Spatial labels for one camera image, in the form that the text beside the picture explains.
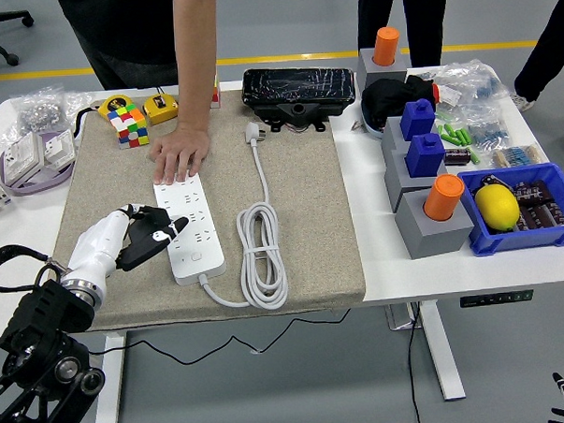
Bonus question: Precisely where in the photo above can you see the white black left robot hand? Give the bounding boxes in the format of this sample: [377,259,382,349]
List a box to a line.
[61,200,194,290]

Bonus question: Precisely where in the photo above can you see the person's left hand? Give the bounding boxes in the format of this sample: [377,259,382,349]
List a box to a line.
[147,122,213,186]

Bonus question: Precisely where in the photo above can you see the white power strip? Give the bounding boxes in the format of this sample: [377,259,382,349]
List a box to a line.
[152,172,228,287]

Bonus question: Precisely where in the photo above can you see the thin black plug cord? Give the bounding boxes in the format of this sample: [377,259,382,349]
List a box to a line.
[87,309,354,371]

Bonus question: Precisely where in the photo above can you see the square yellow tape measure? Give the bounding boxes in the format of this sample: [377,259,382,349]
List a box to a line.
[135,82,182,127]

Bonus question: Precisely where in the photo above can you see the multicoloured puzzle cube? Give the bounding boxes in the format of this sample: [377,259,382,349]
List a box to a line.
[210,72,223,109]
[106,102,152,151]

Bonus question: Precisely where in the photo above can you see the purple tray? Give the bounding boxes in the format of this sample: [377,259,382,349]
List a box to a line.
[0,127,80,197]

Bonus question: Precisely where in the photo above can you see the round yellow tape measure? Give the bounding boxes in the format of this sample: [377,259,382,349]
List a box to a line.
[91,93,137,124]

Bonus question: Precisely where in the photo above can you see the white socket box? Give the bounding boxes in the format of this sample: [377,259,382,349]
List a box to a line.
[1,131,48,184]
[42,128,79,168]

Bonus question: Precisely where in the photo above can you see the empty clear plastic bag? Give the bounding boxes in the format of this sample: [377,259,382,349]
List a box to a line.
[64,90,96,120]

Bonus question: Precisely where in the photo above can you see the black table control panel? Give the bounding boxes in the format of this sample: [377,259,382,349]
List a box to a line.
[458,288,536,310]

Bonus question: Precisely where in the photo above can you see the person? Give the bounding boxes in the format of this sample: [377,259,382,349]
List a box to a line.
[355,0,454,71]
[56,0,225,190]
[506,0,564,167]

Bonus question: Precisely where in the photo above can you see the white table leg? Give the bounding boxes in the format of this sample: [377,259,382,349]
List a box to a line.
[89,329,132,423]
[416,299,468,402]

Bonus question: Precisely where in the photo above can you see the black wrapped device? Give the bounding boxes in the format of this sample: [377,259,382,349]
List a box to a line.
[240,63,359,137]

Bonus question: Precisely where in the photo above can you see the grey-brown mat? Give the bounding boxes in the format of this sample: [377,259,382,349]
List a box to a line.
[45,82,369,333]

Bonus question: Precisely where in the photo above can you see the clear bag of metal nuts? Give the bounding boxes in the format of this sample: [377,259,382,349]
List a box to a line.
[7,83,71,138]

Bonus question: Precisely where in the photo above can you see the blue plastic bin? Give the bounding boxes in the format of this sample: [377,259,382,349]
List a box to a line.
[456,161,564,259]

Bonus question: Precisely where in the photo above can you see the dark brown capacitor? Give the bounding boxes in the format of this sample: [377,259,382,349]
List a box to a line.
[513,179,556,208]
[517,203,554,233]
[544,199,564,230]
[443,147,474,168]

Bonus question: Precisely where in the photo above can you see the grey under-table box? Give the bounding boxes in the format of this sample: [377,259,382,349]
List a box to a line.
[384,302,426,332]

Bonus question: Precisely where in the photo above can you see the light blue dish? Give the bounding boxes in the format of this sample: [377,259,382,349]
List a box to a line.
[360,101,386,141]

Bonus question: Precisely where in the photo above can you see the black office chair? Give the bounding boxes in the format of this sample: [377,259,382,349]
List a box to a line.
[0,0,37,67]

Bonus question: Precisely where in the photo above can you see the yellow lemon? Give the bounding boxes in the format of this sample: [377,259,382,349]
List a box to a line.
[472,182,523,235]

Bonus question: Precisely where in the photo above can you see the grey block holder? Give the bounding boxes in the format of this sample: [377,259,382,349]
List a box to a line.
[393,186,478,262]
[383,142,452,213]
[379,114,442,157]
[354,46,410,90]

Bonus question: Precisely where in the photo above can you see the black cloth bundle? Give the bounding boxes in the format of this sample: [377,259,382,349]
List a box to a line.
[359,73,441,135]

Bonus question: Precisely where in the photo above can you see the black key fob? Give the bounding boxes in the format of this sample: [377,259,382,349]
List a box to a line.
[477,172,515,196]

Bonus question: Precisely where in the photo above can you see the orange cylinder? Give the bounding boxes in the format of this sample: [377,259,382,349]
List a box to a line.
[421,172,468,223]
[371,25,403,69]

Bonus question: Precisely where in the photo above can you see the blue block with knob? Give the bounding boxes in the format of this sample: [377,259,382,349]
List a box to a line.
[403,131,448,179]
[398,97,438,143]

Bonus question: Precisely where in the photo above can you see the clear bag of taped resistors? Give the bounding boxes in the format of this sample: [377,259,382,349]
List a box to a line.
[491,141,552,171]

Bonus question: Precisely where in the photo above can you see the small clear resistor bag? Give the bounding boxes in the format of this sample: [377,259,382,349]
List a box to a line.
[462,101,513,149]

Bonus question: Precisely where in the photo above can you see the large clear resistor bag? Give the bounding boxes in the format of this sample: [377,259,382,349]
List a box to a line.
[423,57,513,109]

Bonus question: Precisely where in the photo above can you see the white power cord with plug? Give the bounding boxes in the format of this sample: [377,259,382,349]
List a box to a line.
[191,120,290,314]

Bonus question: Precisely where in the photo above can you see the black table power cable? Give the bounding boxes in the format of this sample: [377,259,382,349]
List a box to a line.
[404,302,427,423]

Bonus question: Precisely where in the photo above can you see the green wall plug cluster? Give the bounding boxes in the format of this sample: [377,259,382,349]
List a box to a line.
[436,121,474,149]

